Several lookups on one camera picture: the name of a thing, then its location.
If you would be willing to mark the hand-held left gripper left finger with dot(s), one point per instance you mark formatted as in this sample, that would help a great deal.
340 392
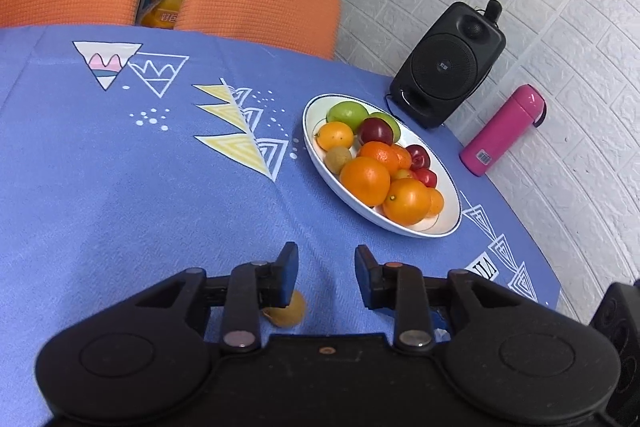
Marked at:
289 274

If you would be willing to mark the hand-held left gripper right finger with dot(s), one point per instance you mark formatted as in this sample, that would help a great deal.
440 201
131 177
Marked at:
362 272

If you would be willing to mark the small brown kiwi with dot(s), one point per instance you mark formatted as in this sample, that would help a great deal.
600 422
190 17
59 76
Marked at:
338 158
292 314

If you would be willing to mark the large orange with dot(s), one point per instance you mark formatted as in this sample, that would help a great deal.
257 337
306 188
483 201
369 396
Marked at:
365 180

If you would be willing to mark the small yellow red plum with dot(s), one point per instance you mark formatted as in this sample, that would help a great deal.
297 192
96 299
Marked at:
400 174

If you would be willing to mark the bright red plum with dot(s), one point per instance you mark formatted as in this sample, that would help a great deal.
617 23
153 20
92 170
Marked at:
426 177

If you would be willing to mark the small tangerine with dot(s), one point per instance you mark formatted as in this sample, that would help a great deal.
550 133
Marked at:
404 157

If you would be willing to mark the dark red plum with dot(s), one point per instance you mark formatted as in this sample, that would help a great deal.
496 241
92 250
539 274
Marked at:
375 130
418 156

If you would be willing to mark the yellowish orange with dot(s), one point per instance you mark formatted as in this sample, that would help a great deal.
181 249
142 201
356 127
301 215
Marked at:
335 135

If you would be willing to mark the green jujube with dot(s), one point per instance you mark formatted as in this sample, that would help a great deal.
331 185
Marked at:
345 113
396 129

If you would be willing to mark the white plate with blue rim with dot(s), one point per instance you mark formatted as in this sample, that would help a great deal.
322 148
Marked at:
320 107

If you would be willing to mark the blue printed tablecloth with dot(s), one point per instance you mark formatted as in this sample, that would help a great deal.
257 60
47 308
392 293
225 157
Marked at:
150 182

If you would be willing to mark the pink bottle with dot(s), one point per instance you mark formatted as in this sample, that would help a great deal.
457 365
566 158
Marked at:
502 132

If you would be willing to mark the black speaker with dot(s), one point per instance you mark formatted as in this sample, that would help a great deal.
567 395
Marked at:
447 67

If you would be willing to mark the black microphone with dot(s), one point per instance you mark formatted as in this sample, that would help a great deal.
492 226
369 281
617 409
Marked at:
492 11

